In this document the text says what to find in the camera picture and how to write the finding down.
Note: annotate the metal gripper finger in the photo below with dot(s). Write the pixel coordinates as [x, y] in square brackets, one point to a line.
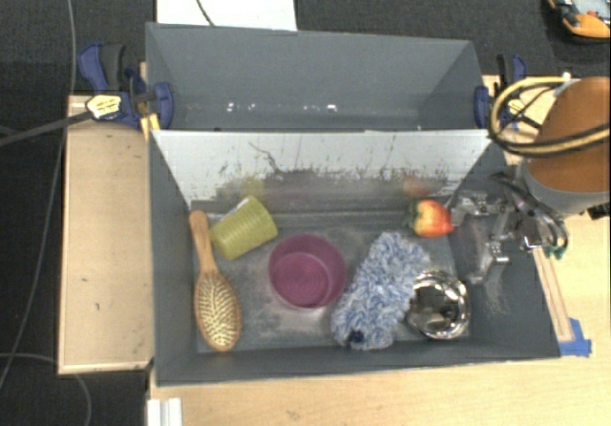
[470, 210]
[489, 261]

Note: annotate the red and yellow toy fruit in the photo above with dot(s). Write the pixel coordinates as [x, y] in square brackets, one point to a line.
[432, 219]

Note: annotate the shiny metal bowl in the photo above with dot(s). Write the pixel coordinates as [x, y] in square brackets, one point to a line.
[439, 304]

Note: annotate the blue and white fluffy cloth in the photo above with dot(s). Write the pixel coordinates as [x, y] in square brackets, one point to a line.
[377, 290]

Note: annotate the purple plastic cup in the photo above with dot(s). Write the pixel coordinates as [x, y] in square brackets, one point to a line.
[305, 276]

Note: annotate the grey metal bin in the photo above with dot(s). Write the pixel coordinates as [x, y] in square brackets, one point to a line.
[305, 80]

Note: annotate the yellow-green ribbed cup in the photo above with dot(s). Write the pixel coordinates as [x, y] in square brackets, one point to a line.
[243, 228]

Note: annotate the wooden hairbrush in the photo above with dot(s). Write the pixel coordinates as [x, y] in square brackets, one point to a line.
[216, 304]

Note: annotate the pale wood board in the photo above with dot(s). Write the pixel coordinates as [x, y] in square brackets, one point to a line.
[107, 242]

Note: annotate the black cylinder on white bracket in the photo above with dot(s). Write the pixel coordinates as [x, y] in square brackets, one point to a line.
[600, 211]

